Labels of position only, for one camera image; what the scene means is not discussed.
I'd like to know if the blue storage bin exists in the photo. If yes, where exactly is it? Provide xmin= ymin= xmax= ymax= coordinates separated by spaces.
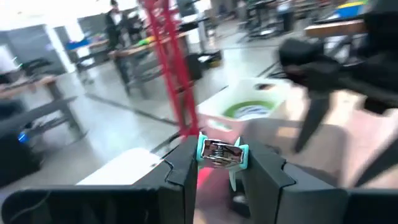
xmin=335 ymin=1 xmax=368 ymax=19

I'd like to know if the wooden workbench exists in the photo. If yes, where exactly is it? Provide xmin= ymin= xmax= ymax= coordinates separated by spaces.
xmin=0 ymin=75 xmax=88 ymax=144
xmin=108 ymin=30 xmax=191 ymax=98
xmin=303 ymin=19 xmax=368 ymax=40

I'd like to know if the teal stapler remover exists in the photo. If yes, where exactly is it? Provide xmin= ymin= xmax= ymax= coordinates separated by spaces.
xmin=195 ymin=132 xmax=249 ymax=192

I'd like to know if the white plastic bin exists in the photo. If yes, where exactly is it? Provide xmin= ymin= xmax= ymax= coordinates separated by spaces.
xmin=76 ymin=147 xmax=164 ymax=187
xmin=197 ymin=77 xmax=292 ymax=131

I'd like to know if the red desk lamp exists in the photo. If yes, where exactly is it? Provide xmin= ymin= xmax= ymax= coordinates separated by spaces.
xmin=138 ymin=0 xmax=218 ymax=194

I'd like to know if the green tape roll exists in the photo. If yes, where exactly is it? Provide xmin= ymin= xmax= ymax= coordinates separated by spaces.
xmin=222 ymin=100 xmax=277 ymax=121

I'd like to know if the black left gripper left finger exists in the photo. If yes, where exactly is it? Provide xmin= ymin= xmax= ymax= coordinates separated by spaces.
xmin=0 ymin=135 xmax=200 ymax=224

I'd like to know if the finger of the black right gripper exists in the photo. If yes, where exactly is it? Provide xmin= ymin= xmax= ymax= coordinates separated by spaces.
xmin=338 ymin=77 xmax=398 ymax=115
xmin=294 ymin=90 xmax=331 ymax=154

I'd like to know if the black floor box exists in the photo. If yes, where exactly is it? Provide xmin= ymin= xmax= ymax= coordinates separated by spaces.
xmin=185 ymin=49 xmax=223 ymax=81

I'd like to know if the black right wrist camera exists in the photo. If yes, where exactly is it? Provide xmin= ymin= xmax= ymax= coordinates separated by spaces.
xmin=277 ymin=38 xmax=326 ymax=67

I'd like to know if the person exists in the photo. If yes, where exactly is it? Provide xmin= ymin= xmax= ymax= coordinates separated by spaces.
xmin=104 ymin=0 xmax=126 ymax=47

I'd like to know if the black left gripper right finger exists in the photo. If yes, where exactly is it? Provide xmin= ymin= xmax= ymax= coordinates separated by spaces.
xmin=240 ymin=136 xmax=398 ymax=224

